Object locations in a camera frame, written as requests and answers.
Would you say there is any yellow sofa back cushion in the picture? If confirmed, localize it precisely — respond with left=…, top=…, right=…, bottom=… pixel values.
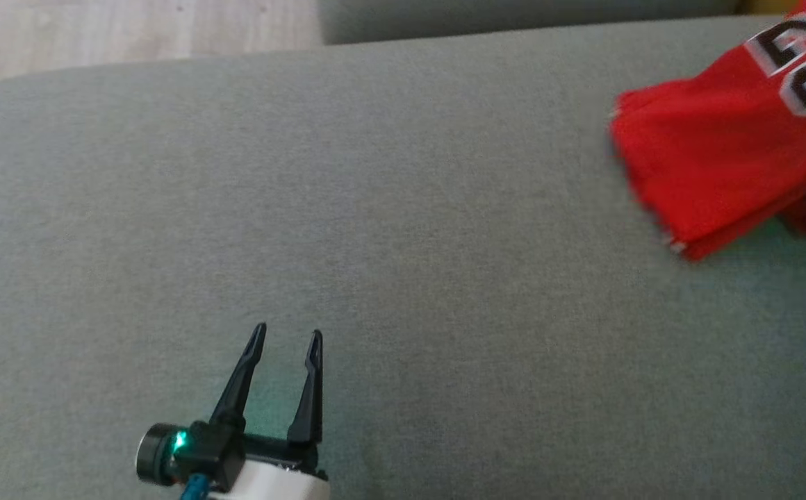
left=735, top=0, right=803, bottom=16

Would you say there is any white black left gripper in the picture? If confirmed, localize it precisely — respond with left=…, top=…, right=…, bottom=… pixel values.
left=210, top=323, right=331, bottom=500

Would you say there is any large grey sofa seat cushion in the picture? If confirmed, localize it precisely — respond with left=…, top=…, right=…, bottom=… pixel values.
left=0, top=15, right=806, bottom=500

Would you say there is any red basketball jersey white trim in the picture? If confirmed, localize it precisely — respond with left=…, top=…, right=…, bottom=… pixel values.
left=608, top=0, right=806, bottom=263

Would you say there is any left black cable teal connector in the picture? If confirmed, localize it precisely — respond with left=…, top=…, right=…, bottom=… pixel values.
left=179, top=474, right=211, bottom=500

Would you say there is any small grey sofa seat cushion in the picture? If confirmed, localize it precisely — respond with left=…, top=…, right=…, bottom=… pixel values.
left=316, top=0, right=741, bottom=46

